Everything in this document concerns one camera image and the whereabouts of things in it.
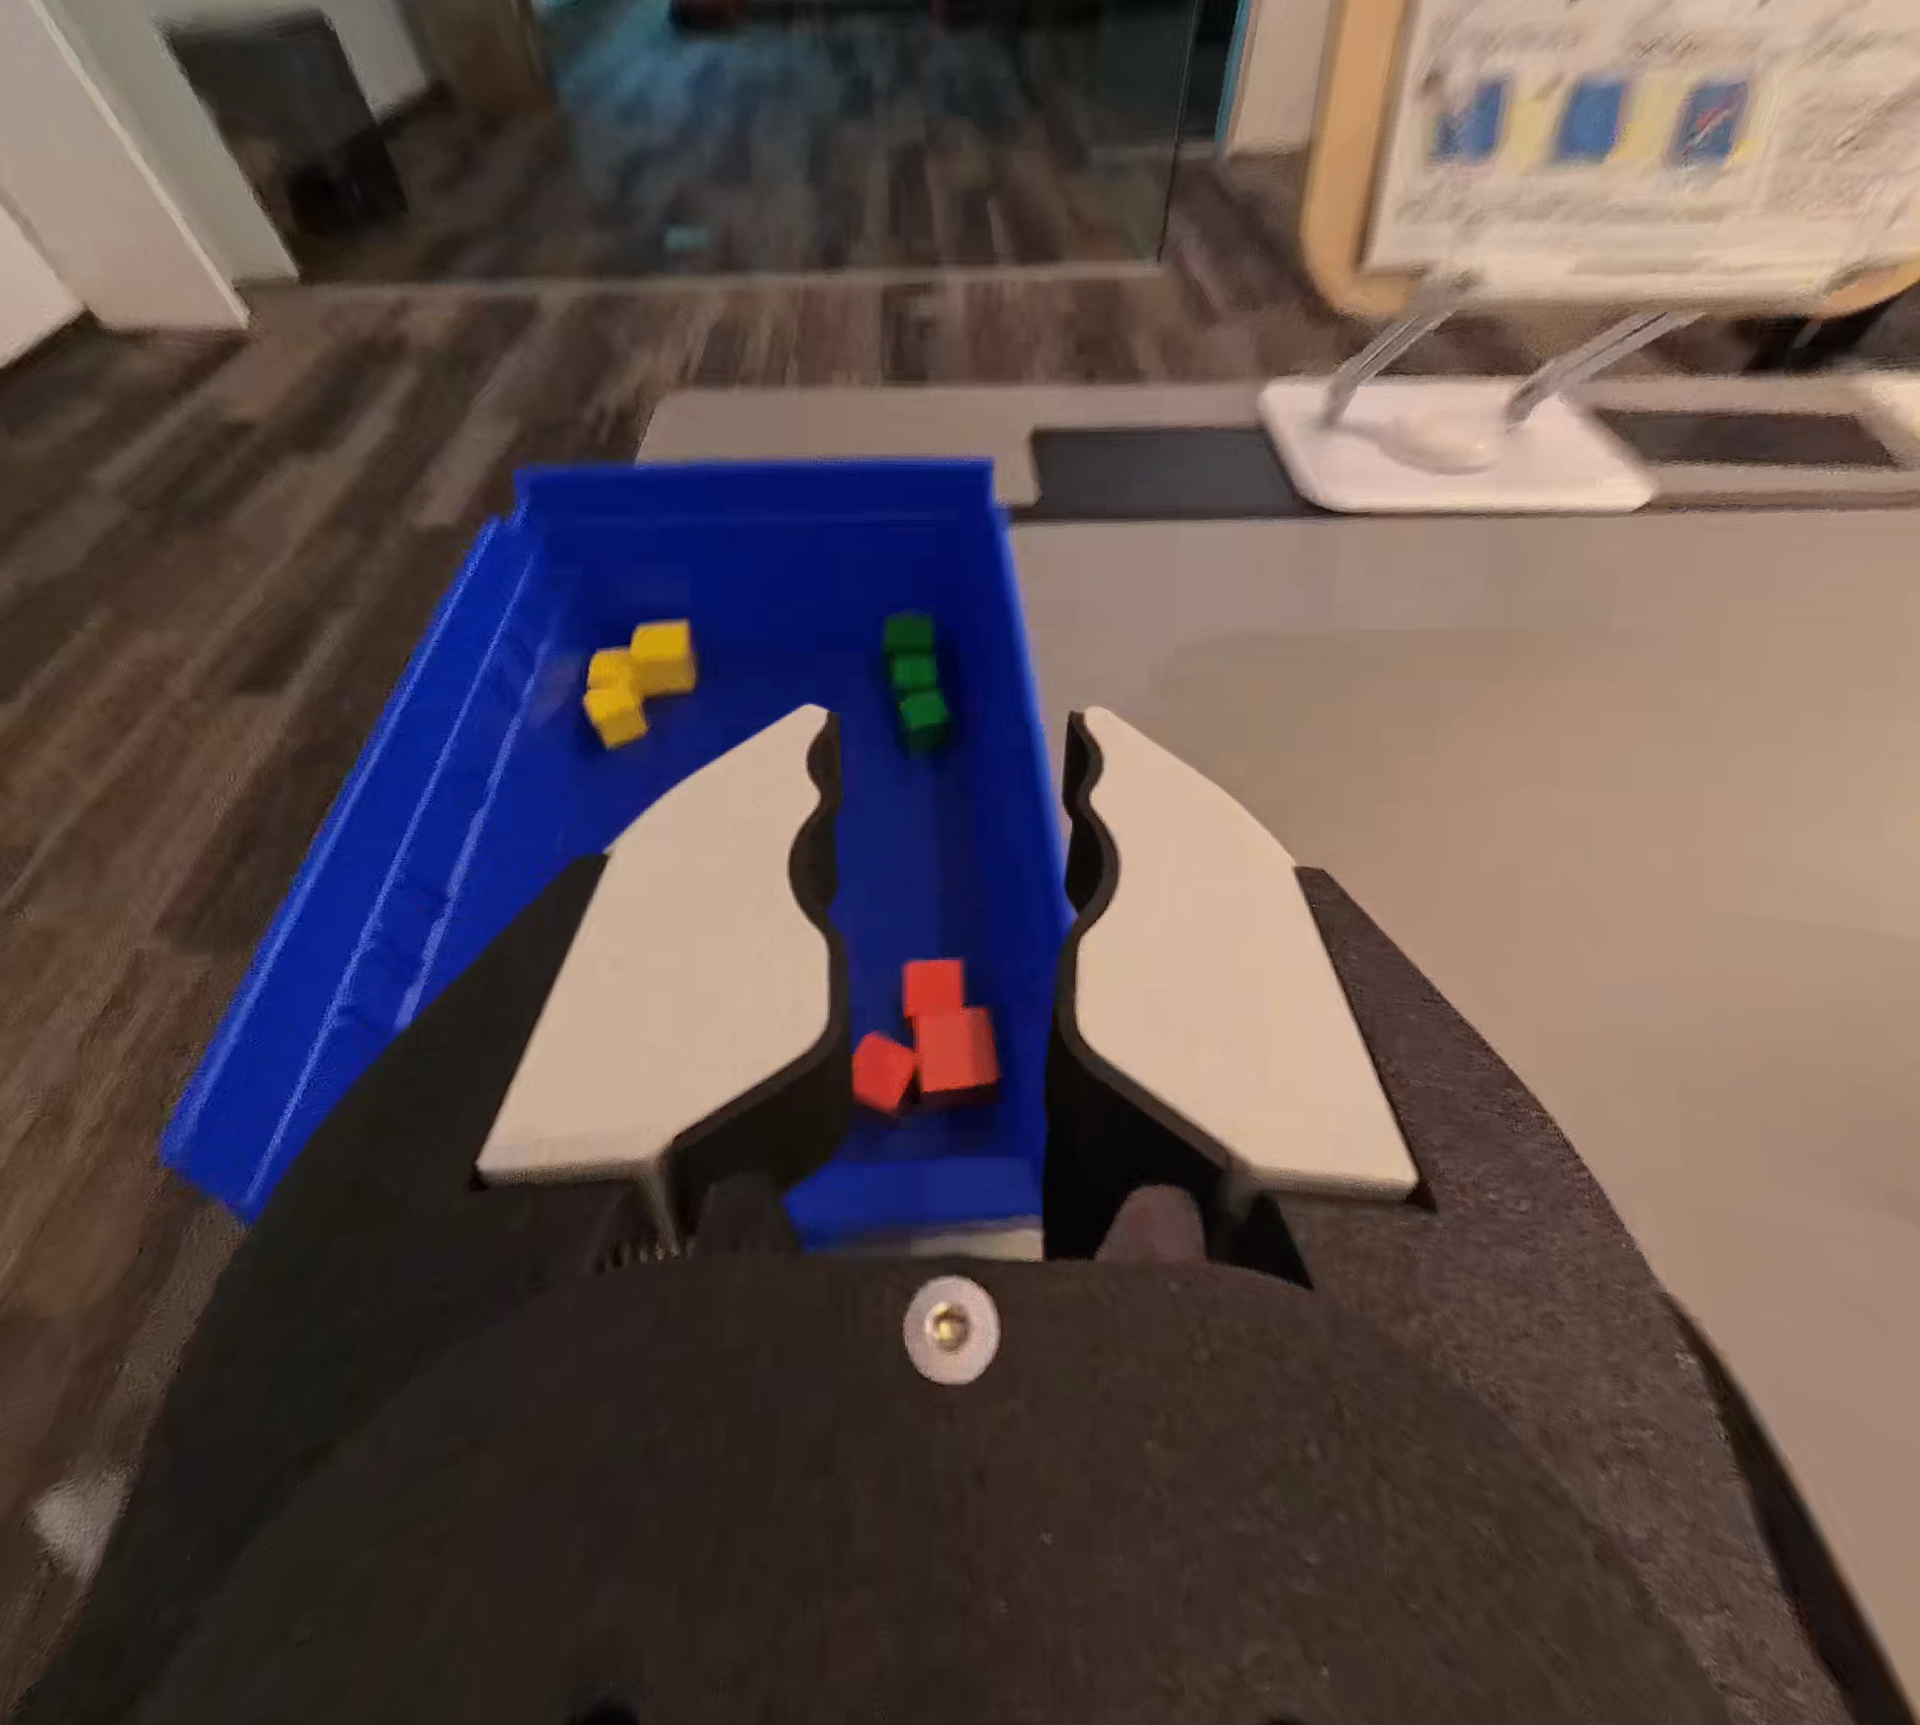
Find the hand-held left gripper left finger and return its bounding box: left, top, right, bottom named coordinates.
left=474, top=707, right=857, bottom=1226

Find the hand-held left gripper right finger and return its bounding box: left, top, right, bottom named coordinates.
left=1044, top=707, right=1423, bottom=1234

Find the blue plastic bin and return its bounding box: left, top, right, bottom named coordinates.
left=159, top=457, right=1082, bottom=1256

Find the dark low cabinet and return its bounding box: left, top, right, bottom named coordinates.
left=165, top=13, right=407, bottom=243

